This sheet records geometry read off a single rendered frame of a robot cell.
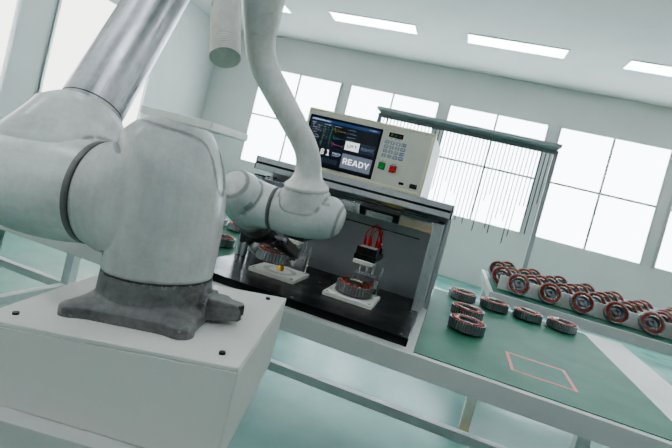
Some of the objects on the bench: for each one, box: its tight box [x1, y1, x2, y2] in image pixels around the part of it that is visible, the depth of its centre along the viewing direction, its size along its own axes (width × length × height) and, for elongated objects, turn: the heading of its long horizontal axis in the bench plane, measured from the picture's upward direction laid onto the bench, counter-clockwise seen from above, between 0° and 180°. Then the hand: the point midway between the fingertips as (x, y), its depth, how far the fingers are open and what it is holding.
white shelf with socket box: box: [140, 105, 248, 141], centre depth 222 cm, size 35×37×46 cm
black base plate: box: [212, 251, 420, 347], centre depth 146 cm, size 47×64×2 cm
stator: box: [335, 277, 374, 299], centre depth 141 cm, size 11×11×4 cm
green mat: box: [413, 288, 672, 441], centre depth 150 cm, size 94×61×1 cm, turn 84°
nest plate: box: [248, 262, 309, 285], centre depth 147 cm, size 15×15×1 cm
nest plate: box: [322, 283, 380, 310], centre depth 141 cm, size 15×15×1 cm
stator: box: [448, 313, 487, 337], centre depth 145 cm, size 11×11×4 cm
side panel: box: [422, 218, 453, 309], centre depth 174 cm, size 28×3×32 cm, turn 84°
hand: (274, 254), depth 139 cm, fingers closed on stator, 11 cm apart
